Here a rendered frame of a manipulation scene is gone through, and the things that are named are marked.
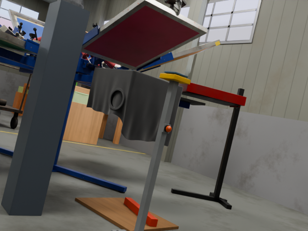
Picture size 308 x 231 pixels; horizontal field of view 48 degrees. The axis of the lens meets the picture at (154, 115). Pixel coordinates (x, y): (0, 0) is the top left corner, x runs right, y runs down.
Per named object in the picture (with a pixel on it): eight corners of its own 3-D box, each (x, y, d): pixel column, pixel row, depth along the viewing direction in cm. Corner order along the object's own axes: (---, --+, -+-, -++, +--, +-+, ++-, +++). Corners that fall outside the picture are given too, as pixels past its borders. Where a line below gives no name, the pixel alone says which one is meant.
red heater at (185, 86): (226, 107, 385) (228, 96, 386) (244, 107, 340) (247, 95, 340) (174, 93, 374) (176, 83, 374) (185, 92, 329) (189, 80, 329)
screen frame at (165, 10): (207, 33, 245) (206, 28, 246) (145, 0, 207) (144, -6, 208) (135, 69, 300) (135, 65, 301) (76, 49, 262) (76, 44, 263)
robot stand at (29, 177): (8, 215, 187) (61, -1, 188) (0, 204, 201) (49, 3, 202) (41, 216, 198) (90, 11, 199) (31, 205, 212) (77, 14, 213)
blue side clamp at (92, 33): (103, 36, 243) (103, 27, 245) (97, 33, 240) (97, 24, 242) (80, 52, 264) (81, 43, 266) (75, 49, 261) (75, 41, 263)
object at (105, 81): (129, 129, 220) (143, 73, 220) (118, 126, 214) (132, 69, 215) (93, 118, 255) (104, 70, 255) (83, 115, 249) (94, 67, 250)
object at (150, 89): (170, 147, 242) (184, 87, 242) (118, 138, 213) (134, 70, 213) (167, 146, 244) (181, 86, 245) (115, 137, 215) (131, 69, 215)
